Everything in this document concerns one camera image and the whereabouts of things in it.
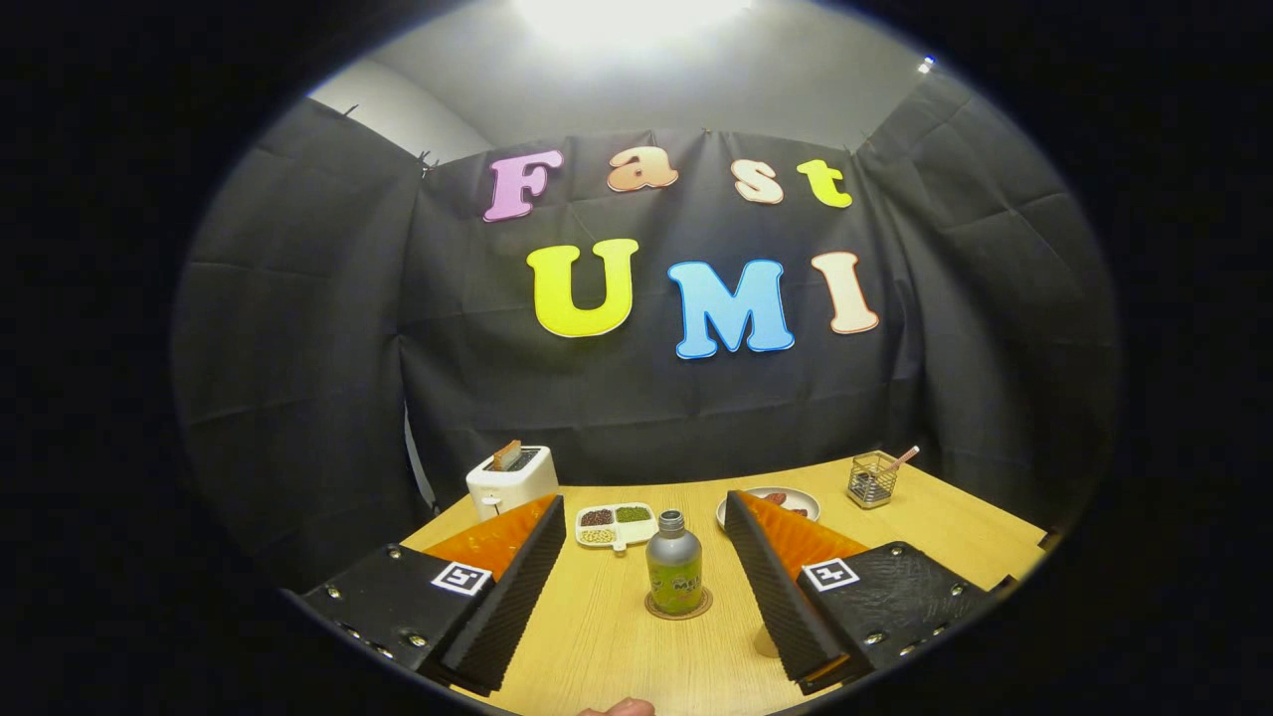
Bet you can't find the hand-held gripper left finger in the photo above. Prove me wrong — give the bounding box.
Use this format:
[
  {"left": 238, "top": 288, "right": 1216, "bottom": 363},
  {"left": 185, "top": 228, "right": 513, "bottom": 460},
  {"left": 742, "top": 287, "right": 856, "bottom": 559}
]
[{"left": 296, "top": 494, "right": 568, "bottom": 697}]

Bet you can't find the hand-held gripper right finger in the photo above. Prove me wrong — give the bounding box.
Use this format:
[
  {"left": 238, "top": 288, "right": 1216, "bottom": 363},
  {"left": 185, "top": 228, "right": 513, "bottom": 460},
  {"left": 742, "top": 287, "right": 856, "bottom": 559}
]
[{"left": 723, "top": 489, "right": 998, "bottom": 696}]

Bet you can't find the round wooden coaster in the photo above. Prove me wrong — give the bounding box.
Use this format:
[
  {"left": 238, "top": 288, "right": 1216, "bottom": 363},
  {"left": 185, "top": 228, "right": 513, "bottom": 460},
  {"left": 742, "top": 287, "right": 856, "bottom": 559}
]
[{"left": 643, "top": 587, "right": 714, "bottom": 623}]

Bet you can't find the silver green juice bottle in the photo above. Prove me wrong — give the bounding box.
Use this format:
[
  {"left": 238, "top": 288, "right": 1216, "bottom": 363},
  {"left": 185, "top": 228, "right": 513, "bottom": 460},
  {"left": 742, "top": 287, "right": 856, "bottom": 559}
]
[{"left": 645, "top": 509, "right": 704, "bottom": 617}]

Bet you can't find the wooden table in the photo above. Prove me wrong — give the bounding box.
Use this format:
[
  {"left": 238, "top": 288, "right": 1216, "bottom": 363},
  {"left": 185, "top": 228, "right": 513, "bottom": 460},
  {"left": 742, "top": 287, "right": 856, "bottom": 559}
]
[{"left": 398, "top": 455, "right": 1051, "bottom": 716}]

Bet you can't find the white round plate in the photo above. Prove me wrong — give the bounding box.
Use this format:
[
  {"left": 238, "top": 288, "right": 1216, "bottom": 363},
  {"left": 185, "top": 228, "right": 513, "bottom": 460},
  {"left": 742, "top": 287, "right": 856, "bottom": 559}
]
[{"left": 716, "top": 486, "right": 822, "bottom": 529}]

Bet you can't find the white toaster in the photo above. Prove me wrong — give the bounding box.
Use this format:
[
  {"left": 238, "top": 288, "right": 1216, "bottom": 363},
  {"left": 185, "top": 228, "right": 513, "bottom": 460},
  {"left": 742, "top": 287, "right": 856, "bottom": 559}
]
[{"left": 465, "top": 447, "right": 560, "bottom": 522}]

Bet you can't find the white divided dish of beans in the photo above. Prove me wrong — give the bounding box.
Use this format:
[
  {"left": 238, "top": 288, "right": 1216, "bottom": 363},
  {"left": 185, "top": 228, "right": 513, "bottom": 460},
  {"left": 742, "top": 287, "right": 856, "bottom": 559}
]
[{"left": 575, "top": 502, "right": 659, "bottom": 553}]

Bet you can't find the wire mesh holder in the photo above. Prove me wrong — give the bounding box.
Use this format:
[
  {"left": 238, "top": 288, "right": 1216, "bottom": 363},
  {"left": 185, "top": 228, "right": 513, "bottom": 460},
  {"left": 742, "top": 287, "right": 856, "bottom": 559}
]
[{"left": 847, "top": 450, "right": 900, "bottom": 510}]

